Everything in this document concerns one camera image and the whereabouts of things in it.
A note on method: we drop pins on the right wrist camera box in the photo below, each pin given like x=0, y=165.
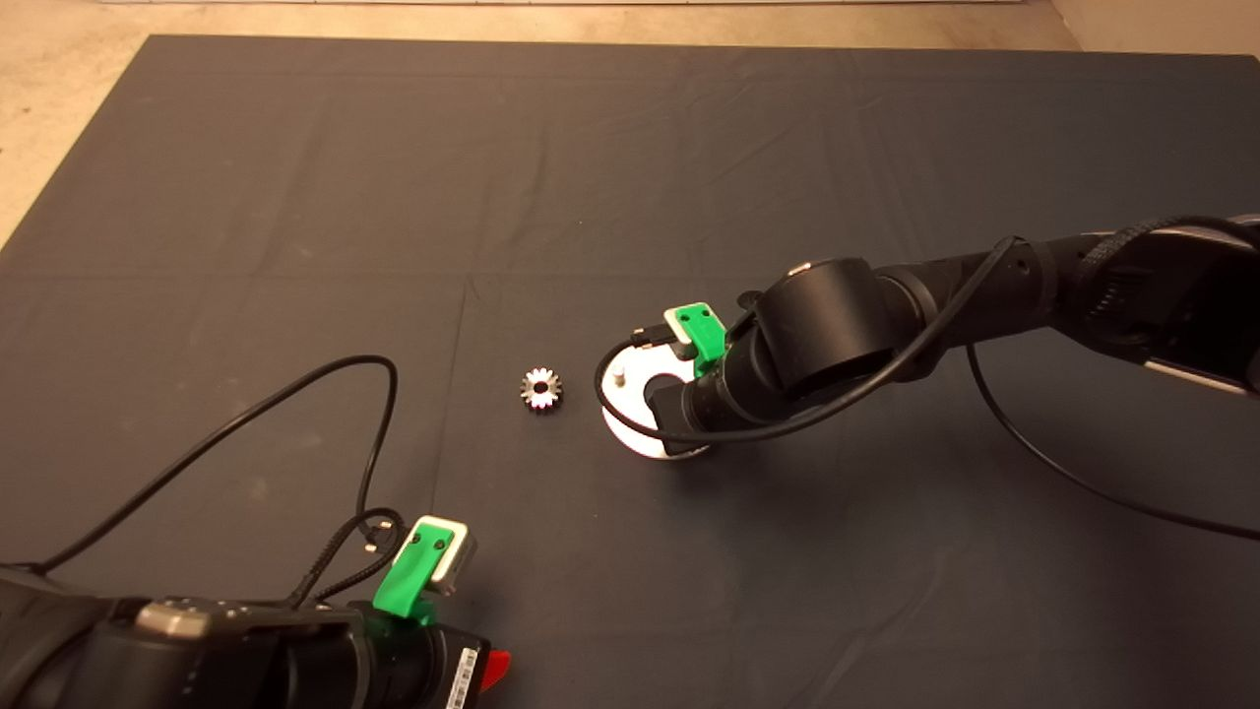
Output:
x=674, y=323

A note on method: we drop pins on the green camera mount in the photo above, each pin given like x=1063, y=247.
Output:
x=404, y=583
x=705, y=335

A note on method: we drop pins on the dark grey table cloth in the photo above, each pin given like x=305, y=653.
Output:
x=630, y=197

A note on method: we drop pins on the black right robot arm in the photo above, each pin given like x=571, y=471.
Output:
x=837, y=320

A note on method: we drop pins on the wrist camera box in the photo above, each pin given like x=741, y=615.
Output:
x=458, y=558
x=674, y=323

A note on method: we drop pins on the shiny steel planetary gear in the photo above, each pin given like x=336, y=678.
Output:
x=533, y=399

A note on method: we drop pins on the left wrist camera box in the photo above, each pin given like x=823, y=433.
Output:
x=458, y=558

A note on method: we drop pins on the green right camera mount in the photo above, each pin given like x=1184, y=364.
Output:
x=705, y=335

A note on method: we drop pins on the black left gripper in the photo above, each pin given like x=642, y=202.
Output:
x=418, y=670

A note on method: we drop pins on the green left camera mount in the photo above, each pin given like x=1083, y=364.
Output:
x=404, y=583

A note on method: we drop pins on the round metal carrier plate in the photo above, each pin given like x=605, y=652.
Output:
x=630, y=433

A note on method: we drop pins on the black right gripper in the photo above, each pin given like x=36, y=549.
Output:
x=719, y=404

